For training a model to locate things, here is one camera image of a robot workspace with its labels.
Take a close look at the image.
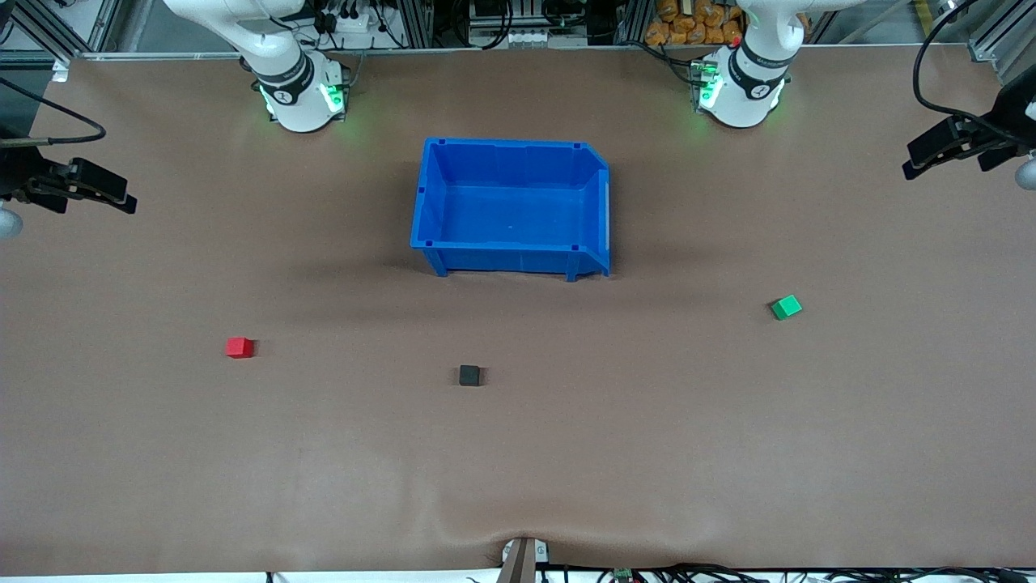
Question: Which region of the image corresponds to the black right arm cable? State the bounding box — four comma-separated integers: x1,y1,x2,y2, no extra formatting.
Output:
0,77,108,147

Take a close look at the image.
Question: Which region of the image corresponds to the aluminium frame post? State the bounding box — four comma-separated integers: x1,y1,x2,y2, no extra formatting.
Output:
615,0,648,45
397,0,434,48

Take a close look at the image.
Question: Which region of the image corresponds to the orange snack bag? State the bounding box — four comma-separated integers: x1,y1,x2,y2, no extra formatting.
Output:
645,0,745,47

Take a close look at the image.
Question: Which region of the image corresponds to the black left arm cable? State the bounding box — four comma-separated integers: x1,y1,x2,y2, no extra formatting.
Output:
913,0,1036,134

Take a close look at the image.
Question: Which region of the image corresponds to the white power strip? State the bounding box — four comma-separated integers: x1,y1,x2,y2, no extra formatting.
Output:
312,4,381,37

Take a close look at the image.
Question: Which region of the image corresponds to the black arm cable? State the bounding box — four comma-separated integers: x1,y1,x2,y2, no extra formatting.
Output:
913,0,1036,134
0,77,108,147

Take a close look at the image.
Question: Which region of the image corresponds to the brown table mat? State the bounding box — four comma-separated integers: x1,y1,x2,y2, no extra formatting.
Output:
0,45,1036,577

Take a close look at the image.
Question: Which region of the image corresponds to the aluminium frame profile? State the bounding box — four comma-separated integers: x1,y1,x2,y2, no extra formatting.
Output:
12,0,122,62
967,0,1036,86

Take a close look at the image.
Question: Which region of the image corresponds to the blue plastic storage bin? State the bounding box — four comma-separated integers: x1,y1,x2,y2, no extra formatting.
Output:
410,137,611,283

